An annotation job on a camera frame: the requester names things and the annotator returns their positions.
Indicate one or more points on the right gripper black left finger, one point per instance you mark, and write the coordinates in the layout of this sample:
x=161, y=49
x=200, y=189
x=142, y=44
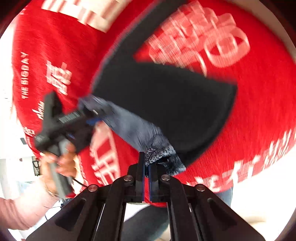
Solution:
x=135, y=187

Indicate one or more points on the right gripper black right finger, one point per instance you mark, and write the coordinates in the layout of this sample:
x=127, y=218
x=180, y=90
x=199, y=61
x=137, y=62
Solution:
x=157, y=190

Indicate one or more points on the black pants with patterned waistband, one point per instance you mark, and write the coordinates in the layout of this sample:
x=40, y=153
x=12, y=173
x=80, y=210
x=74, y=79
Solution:
x=170, y=113

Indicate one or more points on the person's left hand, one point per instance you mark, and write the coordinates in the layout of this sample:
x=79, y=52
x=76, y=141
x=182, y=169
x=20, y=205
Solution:
x=64, y=165

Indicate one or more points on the red blanket with white characters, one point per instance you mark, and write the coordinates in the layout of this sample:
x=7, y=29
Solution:
x=60, y=45

